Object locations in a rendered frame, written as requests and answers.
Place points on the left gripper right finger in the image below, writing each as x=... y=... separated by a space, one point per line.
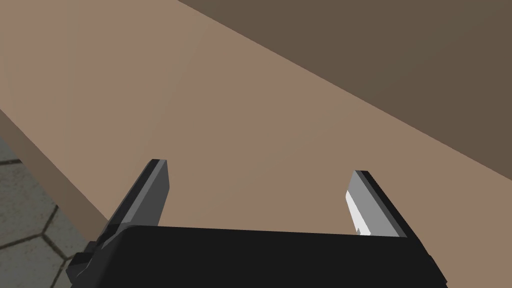
x=374 y=212

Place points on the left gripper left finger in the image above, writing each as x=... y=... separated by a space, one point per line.
x=146 y=200

